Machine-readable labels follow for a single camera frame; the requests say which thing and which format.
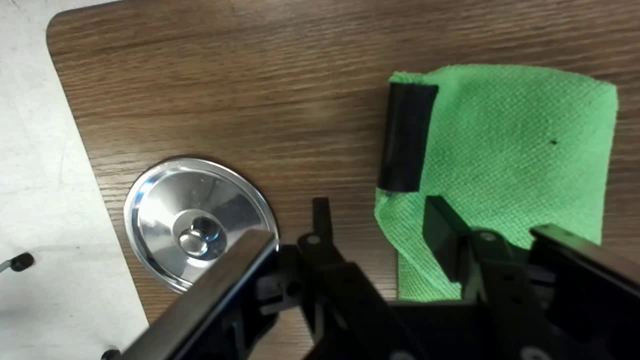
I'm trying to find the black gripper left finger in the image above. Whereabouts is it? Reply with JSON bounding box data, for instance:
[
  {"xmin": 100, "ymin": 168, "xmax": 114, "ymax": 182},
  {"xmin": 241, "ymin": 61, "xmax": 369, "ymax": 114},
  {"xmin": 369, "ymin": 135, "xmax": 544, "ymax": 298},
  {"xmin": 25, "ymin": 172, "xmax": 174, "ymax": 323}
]
[{"xmin": 297, "ymin": 195, "xmax": 429, "ymax": 360}]

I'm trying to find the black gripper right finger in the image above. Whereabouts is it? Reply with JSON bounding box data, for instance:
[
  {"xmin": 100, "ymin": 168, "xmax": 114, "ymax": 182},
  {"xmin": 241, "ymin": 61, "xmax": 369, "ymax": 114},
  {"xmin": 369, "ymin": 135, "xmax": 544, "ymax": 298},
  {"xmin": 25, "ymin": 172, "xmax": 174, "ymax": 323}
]
[{"xmin": 423, "ymin": 193, "xmax": 557, "ymax": 360}]

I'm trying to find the green microfiber cloth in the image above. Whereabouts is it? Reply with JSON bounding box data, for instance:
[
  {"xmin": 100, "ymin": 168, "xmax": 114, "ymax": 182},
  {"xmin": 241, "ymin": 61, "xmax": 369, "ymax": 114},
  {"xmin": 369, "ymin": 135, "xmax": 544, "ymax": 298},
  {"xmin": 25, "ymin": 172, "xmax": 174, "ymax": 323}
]
[{"xmin": 373, "ymin": 61, "xmax": 620, "ymax": 301}]

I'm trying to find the black cylindrical marker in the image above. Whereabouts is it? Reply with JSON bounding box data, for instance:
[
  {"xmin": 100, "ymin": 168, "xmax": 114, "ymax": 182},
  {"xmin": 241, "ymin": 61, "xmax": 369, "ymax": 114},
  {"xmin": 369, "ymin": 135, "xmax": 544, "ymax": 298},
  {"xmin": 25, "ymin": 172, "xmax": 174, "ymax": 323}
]
[{"xmin": 377, "ymin": 79, "xmax": 441, "ymax": 195}]

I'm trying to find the silver round pot lid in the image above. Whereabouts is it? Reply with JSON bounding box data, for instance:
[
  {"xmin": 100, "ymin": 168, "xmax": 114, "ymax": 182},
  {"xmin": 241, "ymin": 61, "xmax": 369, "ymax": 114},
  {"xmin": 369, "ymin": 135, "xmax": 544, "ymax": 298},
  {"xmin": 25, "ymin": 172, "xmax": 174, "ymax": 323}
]
[{"xmin": 122, "ymin": 155, "xmax": 283, "ymax": 296}]

